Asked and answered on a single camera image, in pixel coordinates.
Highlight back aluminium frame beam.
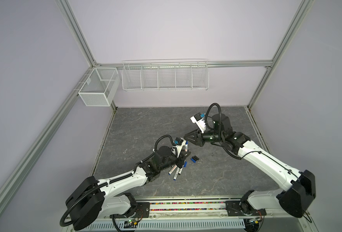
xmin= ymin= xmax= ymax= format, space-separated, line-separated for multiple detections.
xmin=95 ymin=59 xmax=273 ymax=70

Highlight white marker blue end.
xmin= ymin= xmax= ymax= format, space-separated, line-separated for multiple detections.
xmin=178 ymin=161 xmax=187 ymax=175

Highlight aluminium corner frame post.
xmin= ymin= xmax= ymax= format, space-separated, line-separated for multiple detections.
xmin=55 ymin=0 xmax=97 ymax=67

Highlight white marker blue tip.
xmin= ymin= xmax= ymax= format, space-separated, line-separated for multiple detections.
xmin=173 ymin=167 xmax=182 ymax=180

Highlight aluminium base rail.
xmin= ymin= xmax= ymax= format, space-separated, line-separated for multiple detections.
xmin=130 ymin=197 xmax=311 ymax=218

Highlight right aluminium frame post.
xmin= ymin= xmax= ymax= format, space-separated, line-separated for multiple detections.
xmin=247 ymin=0 xmax=314 ymax=111

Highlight white mesh box basket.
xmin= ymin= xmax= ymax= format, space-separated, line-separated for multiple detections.
xmin=79 ymin=67 xmax=121 ymax=107

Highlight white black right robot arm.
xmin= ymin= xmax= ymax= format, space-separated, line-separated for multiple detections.
xmin=184 ymin=130 xmax=316 ymax=218

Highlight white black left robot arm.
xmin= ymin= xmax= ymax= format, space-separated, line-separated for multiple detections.
xmin=59 ymin=146 xmax=191 ymax=231

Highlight white vented cable duct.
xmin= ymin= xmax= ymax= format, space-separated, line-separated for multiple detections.
xmin=89 ymin=218 xmax=245 ymax=232

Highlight white wire shelf basket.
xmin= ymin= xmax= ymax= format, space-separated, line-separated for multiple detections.
xmin=122 ymin=59 xmax=210 ymax=91

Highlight white marker black tip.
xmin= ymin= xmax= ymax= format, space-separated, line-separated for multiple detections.
xmin=169 ymin=165 xmax=177 ymax=175

